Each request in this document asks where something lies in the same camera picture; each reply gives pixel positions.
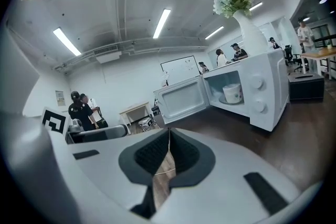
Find ceiling air conditioner unit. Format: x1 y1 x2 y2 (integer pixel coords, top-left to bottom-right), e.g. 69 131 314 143
93 44 123 63

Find glass turntable plate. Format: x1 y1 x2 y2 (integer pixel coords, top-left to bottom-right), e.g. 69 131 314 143
218 97 245 106

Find wall poster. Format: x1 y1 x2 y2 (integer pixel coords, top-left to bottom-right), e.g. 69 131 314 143
55 90 65 106

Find light wooden desk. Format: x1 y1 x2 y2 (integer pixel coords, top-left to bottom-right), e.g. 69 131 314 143
119 101 150 126

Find black metal railing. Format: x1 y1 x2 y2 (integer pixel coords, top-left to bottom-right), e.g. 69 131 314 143
313 37 336 48

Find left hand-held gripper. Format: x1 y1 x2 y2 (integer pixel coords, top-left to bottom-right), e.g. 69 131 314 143
41 106 130 144

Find grey spare gripper device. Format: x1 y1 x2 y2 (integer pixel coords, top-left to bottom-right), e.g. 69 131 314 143
138 118 153 129

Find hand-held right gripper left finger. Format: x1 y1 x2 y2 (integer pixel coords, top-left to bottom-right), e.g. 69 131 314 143
68 127 172 224

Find dark wooden table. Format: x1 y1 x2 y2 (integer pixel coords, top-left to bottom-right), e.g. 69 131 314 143
162 97 336 187

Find white ceramic mug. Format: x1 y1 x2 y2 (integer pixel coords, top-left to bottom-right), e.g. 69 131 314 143
222 83 244 104

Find long wooden desk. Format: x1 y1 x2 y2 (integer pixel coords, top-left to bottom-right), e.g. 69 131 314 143
300 47 336 79

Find whiteboard on black stand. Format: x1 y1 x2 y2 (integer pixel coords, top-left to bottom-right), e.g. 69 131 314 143
160 55 200 86

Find black tissue box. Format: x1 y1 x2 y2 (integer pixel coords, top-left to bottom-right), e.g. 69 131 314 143
288 73 325 101

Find white vase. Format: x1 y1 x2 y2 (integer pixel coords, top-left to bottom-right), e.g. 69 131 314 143
232 9 270 57

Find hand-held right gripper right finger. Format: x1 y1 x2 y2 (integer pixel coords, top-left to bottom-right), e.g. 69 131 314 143
152 127 303 224

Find white microwave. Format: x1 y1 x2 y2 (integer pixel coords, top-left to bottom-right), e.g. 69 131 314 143
153 47 291 132

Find black office chair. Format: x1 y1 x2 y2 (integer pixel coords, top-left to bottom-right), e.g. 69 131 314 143
285 44 302 73

